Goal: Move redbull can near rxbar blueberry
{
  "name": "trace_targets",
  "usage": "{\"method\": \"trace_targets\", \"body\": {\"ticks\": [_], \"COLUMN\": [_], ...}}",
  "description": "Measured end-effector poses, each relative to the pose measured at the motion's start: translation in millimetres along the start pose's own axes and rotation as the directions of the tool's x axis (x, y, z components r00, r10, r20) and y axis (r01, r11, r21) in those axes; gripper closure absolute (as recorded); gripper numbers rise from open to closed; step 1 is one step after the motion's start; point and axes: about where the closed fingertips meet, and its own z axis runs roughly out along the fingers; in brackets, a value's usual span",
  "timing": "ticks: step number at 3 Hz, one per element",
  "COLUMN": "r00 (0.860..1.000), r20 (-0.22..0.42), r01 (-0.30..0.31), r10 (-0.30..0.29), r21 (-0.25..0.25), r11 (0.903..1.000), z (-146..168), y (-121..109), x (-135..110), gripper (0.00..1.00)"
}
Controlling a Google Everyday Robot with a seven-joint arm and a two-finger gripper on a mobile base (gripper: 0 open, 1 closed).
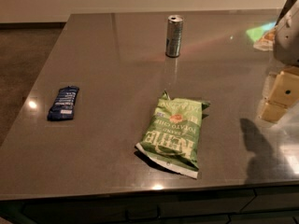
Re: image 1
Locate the blue rxbar wrapper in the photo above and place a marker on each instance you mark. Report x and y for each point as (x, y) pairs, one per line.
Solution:
(63, 107)

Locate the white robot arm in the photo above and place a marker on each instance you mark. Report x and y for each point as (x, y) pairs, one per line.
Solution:
(286, 44)

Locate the snack bag at table edge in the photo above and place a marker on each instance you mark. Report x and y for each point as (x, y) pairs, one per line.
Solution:
(266, 42)

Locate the silver redbull can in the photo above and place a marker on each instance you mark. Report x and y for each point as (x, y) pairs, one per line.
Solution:
(174, 35)

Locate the green kettle chips bag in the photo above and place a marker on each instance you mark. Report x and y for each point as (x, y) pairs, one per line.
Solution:
(172, 137)

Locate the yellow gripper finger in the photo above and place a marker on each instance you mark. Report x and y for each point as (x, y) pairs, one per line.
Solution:
(280, 92)

